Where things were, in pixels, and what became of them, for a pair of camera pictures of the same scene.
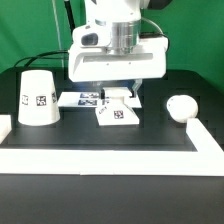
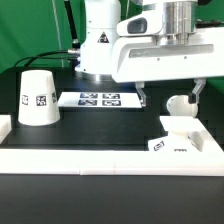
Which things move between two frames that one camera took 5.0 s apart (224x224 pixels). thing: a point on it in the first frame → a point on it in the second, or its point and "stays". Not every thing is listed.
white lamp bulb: [182, 107] stays
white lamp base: [118, 107] → [185, 134]
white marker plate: [92, 99] stays
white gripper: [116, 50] → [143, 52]
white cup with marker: [38, 101] stays
